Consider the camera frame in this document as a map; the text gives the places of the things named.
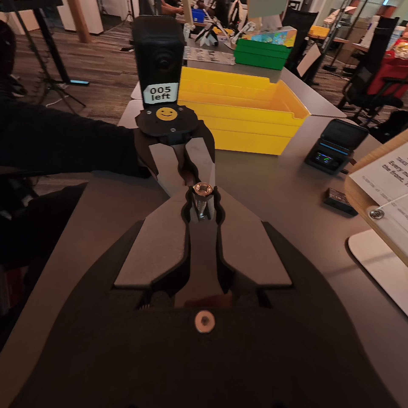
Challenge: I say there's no instruction sheet on wooden stand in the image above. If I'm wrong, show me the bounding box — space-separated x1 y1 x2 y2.
344 129 408 299

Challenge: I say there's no printed instruction sheet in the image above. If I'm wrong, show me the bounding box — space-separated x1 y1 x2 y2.
349 150 408 220

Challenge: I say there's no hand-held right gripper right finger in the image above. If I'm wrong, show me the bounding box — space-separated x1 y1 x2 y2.
215 187 293 294

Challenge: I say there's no person's left forearm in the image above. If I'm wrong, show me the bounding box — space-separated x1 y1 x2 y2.
0 95 141 179

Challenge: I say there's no red storage crate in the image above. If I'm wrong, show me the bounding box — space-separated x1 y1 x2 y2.
367 49 408 100

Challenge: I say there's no yellow plastic storage bin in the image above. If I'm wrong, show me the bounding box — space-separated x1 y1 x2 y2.
178 66 312 157

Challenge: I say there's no person's left hand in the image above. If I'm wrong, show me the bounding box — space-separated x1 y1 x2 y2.
133 127 160 181

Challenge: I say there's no black battery pack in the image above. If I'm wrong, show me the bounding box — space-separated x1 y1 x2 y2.
323 188 359 217

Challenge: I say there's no black charging case with display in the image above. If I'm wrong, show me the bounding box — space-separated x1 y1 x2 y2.
304 119 370 176

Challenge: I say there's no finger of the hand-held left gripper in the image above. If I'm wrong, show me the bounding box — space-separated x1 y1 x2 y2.
184 137 217 188
149 143 189 198

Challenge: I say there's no green plastic storage bin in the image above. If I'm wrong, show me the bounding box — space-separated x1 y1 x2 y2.
233 38 292 71

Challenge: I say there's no colourful printed box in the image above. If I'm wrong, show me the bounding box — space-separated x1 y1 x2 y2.
250 26 298 49

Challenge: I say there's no steel hex bolt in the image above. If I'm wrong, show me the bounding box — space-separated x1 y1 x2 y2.
194 197 212 221

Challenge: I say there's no black office chair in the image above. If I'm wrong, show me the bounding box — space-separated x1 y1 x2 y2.
338 16 404 118

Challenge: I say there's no black and white gripper tool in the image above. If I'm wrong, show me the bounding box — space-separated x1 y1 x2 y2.
194 19 224 48

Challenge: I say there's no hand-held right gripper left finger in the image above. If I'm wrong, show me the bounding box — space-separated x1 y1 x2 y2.
113 187 192 296

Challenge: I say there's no black charging cable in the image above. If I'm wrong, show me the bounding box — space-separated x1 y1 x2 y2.
339 156 358 175

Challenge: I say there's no black tripod stand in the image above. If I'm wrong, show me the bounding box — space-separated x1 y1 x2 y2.
13 0 87 110

